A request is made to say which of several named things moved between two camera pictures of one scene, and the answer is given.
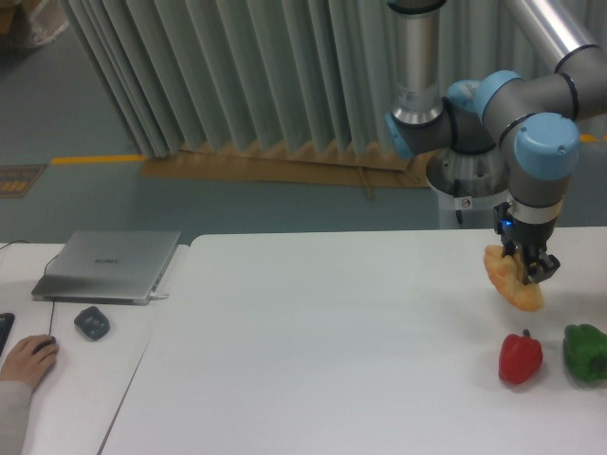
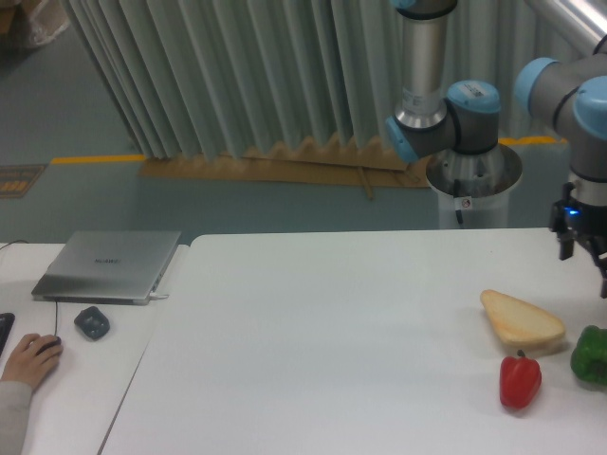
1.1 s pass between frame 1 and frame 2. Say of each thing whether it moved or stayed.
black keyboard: stayed
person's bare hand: stayed
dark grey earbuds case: stayed
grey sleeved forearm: stayed
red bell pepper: moved
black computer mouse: moved
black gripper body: moved
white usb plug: stayed
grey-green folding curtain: stayed
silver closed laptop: stayed
